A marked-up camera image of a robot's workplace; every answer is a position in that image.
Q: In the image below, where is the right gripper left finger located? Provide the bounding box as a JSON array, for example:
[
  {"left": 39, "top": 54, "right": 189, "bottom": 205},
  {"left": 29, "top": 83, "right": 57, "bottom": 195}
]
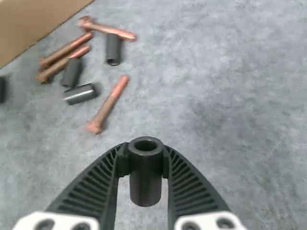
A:
[{"left": 12, "top": 142, "right": 131, "bottom": 230}]

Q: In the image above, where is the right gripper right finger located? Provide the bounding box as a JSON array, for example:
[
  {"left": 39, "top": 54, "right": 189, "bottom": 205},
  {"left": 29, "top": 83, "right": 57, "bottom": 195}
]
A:
[{"left": 162, "top": 144, "right": 248, "bottom": 230}]

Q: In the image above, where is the dark grey metal sleeve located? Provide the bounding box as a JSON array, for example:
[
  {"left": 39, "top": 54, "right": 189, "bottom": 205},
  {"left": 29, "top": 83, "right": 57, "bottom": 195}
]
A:
[
  {"left": 62, "top": 82, "right": 99, "bottom": 105},
  {"left": 106, "top": 33, "right": 122, "bottom": 66},
  {"left": 128, "top": 136, "right": 165, "bottom": 207},
  {"left": 0, "top": 76, "right": 7, "bottom": 104},
  {"left": 60, "top": 57, "right": 83, "bottom": 88}
]

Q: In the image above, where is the cardboard box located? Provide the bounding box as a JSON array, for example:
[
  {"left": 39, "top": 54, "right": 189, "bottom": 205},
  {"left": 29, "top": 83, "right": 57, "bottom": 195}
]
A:
[{"left": 0, "top": 0, "right": 94, "bottom": 69}]

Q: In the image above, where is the copper bolt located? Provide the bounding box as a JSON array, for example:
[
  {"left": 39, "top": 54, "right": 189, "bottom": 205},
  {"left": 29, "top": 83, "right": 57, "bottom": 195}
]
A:
[
  {"left": 38, "top": 32, "right": 93, "bottom": 70},
  {"left": 34, "top": 45, "right": 91, "bottom": 84},
  {"left": 77, "top": 16, "right": 137, "bottom": 41},
  {"left": 84, "top": 75, "right": 130, "bottom": 135}
]

